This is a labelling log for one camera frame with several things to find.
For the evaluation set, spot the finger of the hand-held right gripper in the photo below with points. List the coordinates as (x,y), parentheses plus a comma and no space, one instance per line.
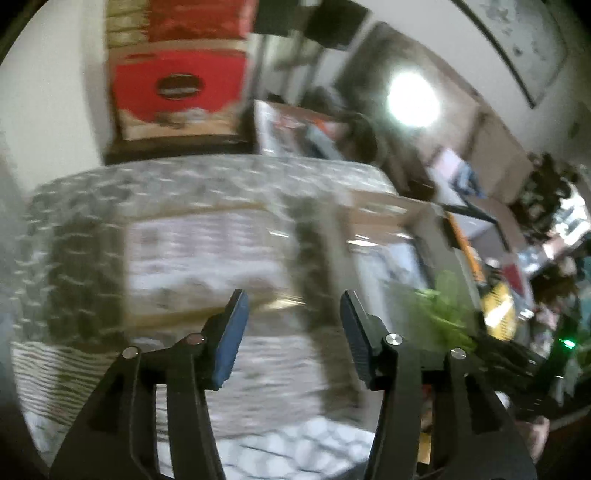
(494,353)

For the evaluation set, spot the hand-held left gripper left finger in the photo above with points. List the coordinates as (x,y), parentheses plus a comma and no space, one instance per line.
(231,337)

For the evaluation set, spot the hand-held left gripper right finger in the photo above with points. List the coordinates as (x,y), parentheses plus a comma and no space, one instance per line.
(358,341)

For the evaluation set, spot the green plant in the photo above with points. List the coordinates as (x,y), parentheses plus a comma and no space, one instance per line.
(443,314)

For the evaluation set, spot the white cardboard box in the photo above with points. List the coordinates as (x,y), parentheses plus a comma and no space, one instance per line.
(383,217)

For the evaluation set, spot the person's right hand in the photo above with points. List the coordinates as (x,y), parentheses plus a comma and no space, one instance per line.
(535,438)

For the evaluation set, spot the yellow black packet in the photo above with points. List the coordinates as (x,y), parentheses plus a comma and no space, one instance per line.
(498,314)

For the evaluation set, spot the red packet in plastic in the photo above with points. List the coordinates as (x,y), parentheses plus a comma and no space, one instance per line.
(513,277)

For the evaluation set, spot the flat beige cardboard pack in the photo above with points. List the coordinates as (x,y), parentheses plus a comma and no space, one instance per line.
(198,258)

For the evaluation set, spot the orange black box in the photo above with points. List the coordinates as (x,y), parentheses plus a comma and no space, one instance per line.
(466,251)

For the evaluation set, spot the grey white patterned blanket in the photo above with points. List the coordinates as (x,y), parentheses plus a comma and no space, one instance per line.
(83,240)

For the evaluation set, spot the blue toy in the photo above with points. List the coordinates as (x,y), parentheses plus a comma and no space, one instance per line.
(467,177)

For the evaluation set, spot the pink booklet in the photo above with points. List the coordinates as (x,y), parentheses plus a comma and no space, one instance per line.
(445,162)

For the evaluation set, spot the beige sofa cushion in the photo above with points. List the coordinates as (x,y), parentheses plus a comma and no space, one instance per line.
(501,154)

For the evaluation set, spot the large red gift box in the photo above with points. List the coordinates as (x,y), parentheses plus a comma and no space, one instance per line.
(138,87)

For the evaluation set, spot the dark sofa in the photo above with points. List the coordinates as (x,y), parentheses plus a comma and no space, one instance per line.
(364,60)

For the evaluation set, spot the black speaker on stand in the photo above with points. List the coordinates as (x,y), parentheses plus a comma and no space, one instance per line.
(334,23)
(277,14)

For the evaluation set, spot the red gift bag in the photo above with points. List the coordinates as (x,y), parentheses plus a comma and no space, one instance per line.
(198,18)

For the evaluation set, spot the framed wall painting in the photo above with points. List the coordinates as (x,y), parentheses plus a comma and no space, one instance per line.
(526,41)

